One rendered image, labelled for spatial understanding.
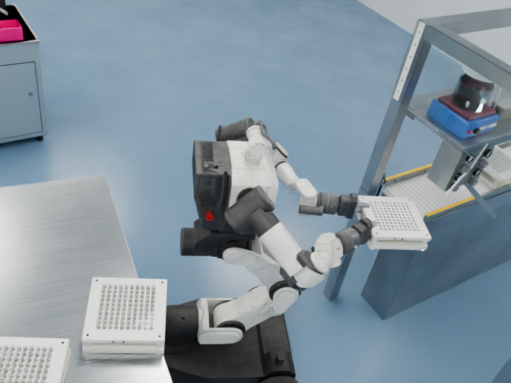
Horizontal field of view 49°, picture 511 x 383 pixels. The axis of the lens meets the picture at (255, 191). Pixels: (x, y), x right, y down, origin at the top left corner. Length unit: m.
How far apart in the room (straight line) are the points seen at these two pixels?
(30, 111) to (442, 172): 2.66
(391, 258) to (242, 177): 1.33
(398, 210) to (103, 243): 1.18
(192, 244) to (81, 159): 1.90
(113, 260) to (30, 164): 1.98
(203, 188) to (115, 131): 2.36
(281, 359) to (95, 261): 1.01
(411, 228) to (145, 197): 1.91
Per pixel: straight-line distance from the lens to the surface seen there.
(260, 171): 1.95
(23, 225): 2.24
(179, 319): 2.57
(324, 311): 3.18
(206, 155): 1.99
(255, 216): 1.81
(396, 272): 3.03
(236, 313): 2.58
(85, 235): 2.17
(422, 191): 2.79
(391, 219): 2.32
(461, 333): 3.42
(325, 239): 2.05
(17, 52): 3.77
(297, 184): 2.27
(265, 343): 2.74
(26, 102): 3.94
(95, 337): 1.79
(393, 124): 2.49
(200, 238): 2.17
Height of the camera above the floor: 2.40
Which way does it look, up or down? 39 degrees down
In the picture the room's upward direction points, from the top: 11 degrees clockwise
